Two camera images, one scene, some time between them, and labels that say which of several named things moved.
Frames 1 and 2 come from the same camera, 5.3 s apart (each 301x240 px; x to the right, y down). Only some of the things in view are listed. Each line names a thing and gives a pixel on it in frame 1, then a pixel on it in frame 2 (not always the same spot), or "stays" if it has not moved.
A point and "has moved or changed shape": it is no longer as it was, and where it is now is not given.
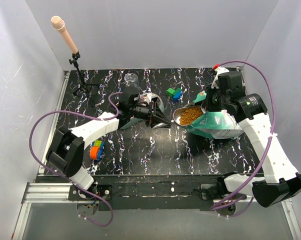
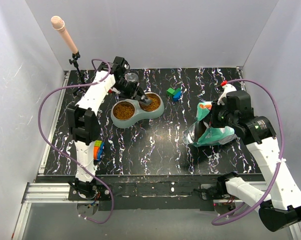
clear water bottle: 131,82 stays
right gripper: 208,104 -> 213,121
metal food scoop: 187,115 has moved or changed shape
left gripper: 154,116 -> 136,92
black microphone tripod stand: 87,87 stays
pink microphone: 58,24 stays
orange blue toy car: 96,150 stays
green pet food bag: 215,124 has moved or changed shape
